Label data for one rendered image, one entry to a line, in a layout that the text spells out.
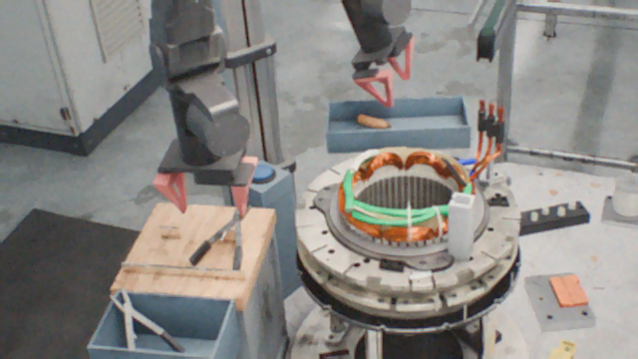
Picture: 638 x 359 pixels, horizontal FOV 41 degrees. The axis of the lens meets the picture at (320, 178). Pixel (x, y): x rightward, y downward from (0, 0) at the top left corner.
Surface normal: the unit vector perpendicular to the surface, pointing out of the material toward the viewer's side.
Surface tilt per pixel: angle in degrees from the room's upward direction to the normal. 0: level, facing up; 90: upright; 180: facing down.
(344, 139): 90
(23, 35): 90
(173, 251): 0
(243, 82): 90
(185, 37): 107
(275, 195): 90
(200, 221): 0
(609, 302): 0
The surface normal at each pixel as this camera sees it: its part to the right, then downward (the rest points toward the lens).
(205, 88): -0.01, -0.77
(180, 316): -0.18, 0.58
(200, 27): 0.53, 0.68
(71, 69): 0.93, 0.15
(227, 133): 0.53, 0.47
